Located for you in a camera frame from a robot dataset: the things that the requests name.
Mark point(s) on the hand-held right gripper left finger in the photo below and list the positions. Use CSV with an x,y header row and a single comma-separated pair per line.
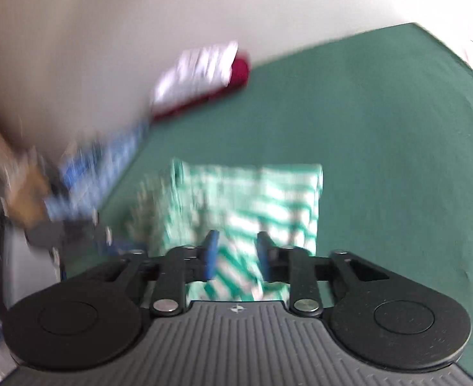
x,y
211,255

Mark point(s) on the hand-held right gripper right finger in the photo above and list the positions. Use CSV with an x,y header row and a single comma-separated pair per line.
x,y
262,255

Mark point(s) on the green white striped sweater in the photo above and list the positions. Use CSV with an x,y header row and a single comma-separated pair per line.
x,y
252,201

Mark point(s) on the blue patterned cloth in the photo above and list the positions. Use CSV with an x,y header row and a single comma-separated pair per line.
x,y
99,165

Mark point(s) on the black cylinder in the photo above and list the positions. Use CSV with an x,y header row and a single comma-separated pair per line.
x,y
59,235

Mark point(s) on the dark red folded garment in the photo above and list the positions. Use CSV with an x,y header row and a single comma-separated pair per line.
x,y
238,74

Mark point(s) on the white folded garment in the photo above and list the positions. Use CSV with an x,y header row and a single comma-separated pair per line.
x,y
196,72

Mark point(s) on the wooden cabinet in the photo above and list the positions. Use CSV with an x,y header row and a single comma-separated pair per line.
x,y
23,193

